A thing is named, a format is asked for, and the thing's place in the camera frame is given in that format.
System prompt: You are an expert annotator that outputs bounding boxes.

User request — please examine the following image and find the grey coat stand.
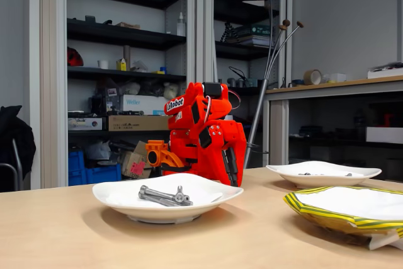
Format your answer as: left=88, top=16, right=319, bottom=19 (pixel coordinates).
left=242, top=0, right=305, bottom=169

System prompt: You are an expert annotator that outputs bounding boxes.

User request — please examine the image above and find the orange printed part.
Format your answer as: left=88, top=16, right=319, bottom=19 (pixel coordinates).
left=144, top=139, right=186, bottom=172

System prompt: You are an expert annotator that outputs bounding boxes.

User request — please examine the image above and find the long brown cardboard box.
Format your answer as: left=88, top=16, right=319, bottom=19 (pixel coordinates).
left=108, top=115, right=186, bottom=132

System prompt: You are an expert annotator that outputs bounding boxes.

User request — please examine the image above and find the cardboard box pink label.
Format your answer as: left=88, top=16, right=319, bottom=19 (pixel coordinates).
left=121, top=141, right=154, bottom=179

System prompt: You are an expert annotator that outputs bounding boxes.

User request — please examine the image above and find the white square porcelain plate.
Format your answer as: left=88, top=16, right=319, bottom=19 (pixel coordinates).
left=92, top=173, right=244, bottom=224
left=266, top=161, right=382, bottom=190

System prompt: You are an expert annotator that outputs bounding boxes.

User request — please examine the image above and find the white Weller box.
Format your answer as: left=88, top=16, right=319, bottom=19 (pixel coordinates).
left=122, top=94, right=181, bottom=116

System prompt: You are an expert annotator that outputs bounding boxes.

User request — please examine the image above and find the yellow green striped plate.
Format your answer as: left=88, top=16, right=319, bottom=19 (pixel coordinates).
left=283, top=186, right=403, bottom=251

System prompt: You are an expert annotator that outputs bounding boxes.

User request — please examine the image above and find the brown packing tape roll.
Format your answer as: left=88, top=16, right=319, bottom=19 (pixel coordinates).
left=303, top=69, right=323, bottom=86

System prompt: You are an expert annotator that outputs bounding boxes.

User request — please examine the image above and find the black flexible tripod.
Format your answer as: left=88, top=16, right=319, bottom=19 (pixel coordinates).
left=219, top=21, right=239, bottom=43

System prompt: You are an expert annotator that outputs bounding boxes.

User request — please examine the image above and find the stack of books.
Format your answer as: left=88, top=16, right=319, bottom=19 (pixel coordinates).
left=234, top=24, right=272, bottom=48

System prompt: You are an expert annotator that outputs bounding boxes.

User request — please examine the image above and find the blue plastic crate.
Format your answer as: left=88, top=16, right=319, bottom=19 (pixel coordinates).
left=68, top=164, right=122, bottom=186
left=68, top=151, right=86, bottom=172

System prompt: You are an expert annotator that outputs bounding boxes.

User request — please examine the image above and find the white plastic bottle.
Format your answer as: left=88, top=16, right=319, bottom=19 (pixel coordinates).
left=176, top=12, right=186, bottom=37

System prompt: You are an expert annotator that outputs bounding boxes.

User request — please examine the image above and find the grey sideboard wooden top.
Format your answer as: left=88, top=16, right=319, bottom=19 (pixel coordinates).
left=264, top=75, right=403, bottom=172

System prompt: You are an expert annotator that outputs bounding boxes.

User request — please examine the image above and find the flat grey printed box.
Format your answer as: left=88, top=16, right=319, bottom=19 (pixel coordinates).
left=68, top=117, right=103, bottom=131

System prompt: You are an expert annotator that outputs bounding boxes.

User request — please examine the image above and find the long white box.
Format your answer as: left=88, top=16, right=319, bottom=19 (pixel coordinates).
left=365, top=126, right=403, bottom=144

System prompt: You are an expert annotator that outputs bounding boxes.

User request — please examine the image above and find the flat white box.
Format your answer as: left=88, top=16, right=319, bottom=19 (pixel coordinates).
left=367, top=62, right=403, bottom=79

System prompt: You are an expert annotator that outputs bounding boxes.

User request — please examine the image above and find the red black helmet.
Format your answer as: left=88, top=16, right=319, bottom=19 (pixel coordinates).
left=67, top=47, right=84, bottom=67

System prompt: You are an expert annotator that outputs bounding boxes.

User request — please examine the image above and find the grey metal chair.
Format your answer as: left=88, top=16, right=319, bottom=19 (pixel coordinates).
left=0, top=138, right=23, bottom=192

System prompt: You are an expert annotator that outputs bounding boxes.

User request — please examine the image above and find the black jacket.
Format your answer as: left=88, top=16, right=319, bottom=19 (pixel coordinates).
left=0, top=105, right=37, bottom=181

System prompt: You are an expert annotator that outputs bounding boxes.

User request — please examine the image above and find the dark red servo cable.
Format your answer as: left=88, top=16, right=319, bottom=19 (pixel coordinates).
left=227, top=90, right=242, bottom=110

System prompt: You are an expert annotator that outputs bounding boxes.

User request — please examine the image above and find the white servo cable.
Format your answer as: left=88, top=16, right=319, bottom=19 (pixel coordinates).
left=203, top=94, right=213, bottom=124

